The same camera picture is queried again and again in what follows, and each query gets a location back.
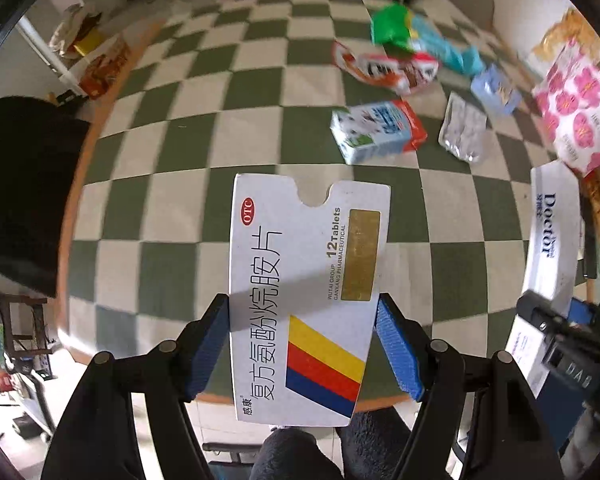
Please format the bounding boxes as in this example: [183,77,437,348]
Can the red white snack wrapper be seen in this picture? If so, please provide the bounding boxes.
[331,40,440,97]

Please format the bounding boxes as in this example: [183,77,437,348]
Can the pink floral bag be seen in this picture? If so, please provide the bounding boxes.
[531,37,600,177]

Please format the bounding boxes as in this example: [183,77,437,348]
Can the white blue toothpaste box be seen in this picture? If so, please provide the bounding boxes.
[504,161,597,453]

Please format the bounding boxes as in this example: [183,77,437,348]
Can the green snack bag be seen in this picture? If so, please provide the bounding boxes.
[370,3,415,47]

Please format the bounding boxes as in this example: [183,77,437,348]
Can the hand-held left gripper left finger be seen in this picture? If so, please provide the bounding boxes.
[41,293,231,480]

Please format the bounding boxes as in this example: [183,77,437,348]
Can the blue white milk carton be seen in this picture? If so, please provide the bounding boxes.
[330,99,428,165]

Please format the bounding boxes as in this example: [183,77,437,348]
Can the orange snack bags on shelf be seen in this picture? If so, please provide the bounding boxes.
[79,35,132,98]

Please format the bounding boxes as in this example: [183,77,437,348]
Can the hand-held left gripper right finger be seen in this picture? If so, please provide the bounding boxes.
[374,292,566,480]

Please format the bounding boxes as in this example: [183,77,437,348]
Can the green white checkered tablecloth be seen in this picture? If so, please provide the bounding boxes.
[67,0,588,401]

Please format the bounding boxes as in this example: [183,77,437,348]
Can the light blue tissue pack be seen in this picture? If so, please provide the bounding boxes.
[470,63,522,117]

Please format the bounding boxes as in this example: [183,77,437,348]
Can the yellow snack bag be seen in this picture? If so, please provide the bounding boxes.
[531,7,600,61]

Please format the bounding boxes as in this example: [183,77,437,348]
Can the white medicine box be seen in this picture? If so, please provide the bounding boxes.
[228,173,392,428]

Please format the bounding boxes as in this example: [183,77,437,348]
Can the clear blister pack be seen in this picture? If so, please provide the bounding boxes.
[438,91,489,164]

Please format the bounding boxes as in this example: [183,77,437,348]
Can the person's legs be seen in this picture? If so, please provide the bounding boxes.
[250,407,416,480]

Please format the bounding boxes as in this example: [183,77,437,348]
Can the teal plastic packet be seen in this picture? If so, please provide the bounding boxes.
[409,12,484,74]

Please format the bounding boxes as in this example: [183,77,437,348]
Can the dark wooden shelf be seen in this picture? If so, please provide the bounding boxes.
[0,291,61,443]

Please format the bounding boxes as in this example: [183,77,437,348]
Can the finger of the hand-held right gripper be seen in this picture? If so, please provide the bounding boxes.
[516,291,598,348]

